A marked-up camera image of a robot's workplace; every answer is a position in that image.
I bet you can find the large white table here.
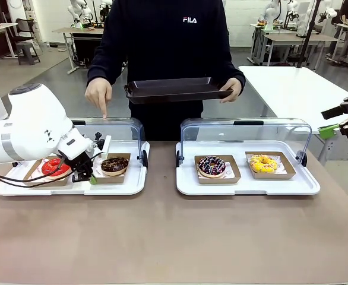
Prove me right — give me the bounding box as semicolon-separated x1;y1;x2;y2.
238;65;348;163

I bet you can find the dark brown serving tray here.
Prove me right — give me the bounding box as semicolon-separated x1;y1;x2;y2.
123;77;234;105

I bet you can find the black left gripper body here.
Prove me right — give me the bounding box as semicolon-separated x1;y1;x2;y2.
58;150;94;176

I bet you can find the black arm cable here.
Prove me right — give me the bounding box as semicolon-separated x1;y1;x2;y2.
0;157;103;189

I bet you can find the cardboard tray of dark donut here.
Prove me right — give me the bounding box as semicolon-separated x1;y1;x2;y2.
194;154;241;185

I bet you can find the red glazed donut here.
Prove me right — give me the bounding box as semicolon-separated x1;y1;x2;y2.
41;158;72;178
22;156;74;187

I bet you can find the white display tray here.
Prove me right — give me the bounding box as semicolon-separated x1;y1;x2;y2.
0;141;150;197
175;140;321;196

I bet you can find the person's right forearm black sleeve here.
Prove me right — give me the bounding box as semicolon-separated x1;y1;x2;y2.
87;41;127;87

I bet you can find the black office chair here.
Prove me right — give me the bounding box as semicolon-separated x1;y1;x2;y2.
14;18;40;45

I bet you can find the yellow sprinkle donut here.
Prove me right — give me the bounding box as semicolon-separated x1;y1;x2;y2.
249;154;279;175

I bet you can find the cardboard tray of yellow donut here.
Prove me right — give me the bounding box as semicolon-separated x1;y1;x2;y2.
245;151;297;181

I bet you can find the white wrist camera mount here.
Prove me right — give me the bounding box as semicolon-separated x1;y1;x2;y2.
93;132;112;160

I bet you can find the person's left forearm black sleeve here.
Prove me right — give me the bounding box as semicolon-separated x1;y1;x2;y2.
220;44;246;90

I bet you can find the person's right hand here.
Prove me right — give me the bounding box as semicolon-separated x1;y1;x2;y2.
84;78;113;119

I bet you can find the wooden table with grey legs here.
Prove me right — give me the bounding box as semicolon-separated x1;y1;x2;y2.
262;33;338;71

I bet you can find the chocolate crumb donut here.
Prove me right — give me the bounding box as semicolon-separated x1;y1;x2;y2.
100;157;129;177

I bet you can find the person's black sweatshirt torso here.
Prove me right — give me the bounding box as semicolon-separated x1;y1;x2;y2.
101;0;233;142

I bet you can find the paper liner under red donut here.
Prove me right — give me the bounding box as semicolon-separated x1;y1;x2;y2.
31;159;55;181

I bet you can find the wooden table with white legs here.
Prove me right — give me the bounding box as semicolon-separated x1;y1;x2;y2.
52;27;105;75

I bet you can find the paper liner under dark donut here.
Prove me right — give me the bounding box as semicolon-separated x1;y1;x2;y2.
198;161;236;180

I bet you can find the dark donut with white drizzle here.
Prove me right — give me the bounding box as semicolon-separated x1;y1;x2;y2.
197;156;226;178

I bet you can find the black camera stand pole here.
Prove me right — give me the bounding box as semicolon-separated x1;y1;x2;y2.
295;0;321;69

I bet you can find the grey plastic stool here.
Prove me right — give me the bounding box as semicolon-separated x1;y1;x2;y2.
15;42;42;66

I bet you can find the clear plastic tray lid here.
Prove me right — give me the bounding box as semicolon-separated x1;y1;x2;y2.
69;116;148;170
176;118;313;167

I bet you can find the cardboard tray of chocolate donut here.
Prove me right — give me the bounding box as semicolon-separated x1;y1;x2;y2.
90;153;132;185

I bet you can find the black cabinet under table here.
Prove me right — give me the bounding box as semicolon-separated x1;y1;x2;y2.
72;32;104;68

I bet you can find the person's left hand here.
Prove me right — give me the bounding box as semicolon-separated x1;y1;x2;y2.
218;78;243;104

